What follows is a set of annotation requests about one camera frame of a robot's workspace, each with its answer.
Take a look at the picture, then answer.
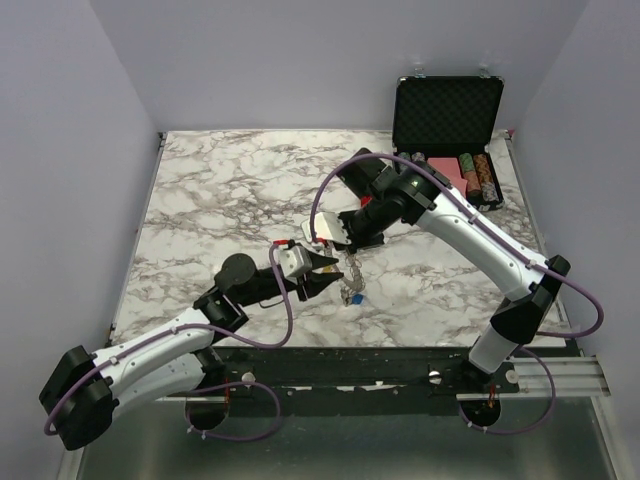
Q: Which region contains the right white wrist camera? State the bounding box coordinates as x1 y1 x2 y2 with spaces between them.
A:
300 212 351 245

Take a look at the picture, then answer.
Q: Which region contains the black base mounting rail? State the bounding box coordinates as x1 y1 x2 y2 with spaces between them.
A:
185 347 519 423

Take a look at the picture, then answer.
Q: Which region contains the black poker chip case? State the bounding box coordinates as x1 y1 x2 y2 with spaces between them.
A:
392 76 504 212

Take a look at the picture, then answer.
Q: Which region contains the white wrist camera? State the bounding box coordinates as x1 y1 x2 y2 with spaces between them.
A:
278 245 312 279
300 212 351 245

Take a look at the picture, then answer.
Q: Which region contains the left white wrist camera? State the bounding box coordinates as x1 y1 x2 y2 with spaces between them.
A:
278 245 312 279

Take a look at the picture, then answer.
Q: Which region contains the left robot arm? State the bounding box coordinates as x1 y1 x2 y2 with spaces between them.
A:
39 241 344 451

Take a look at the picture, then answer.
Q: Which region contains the pink playing cards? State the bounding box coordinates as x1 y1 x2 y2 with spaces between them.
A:
427 157 468 196

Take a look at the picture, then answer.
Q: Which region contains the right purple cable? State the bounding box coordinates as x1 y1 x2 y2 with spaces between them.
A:
308 152 605 435

